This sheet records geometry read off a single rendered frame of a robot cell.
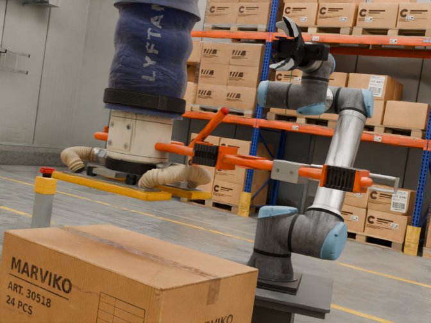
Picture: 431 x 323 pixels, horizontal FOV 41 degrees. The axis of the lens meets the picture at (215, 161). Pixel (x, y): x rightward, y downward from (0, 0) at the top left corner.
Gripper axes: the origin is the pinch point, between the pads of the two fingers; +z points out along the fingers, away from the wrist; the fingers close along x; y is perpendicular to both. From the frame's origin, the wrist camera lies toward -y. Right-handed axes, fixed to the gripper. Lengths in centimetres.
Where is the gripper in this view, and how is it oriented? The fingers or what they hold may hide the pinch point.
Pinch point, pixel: (281, 42)
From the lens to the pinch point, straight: 168.5
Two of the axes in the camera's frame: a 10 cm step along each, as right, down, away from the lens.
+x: 1.4, -9.9, -0.5
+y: -8.3, -1.5, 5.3
